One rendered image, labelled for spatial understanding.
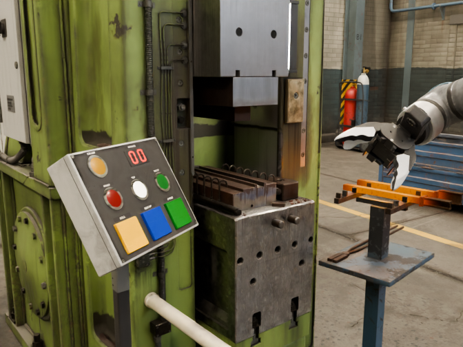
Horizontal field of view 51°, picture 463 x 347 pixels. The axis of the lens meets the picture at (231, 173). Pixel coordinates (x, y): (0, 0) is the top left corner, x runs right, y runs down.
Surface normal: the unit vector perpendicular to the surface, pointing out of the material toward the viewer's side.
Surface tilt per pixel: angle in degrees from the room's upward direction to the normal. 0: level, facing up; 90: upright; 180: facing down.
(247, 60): 90
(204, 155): 90
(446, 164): 89
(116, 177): 60
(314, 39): 90
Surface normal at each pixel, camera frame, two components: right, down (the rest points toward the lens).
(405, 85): -0.85, 0.11
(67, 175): -0.44, 0.18
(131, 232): 0.77, -0.41
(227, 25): 0.62, 0.16
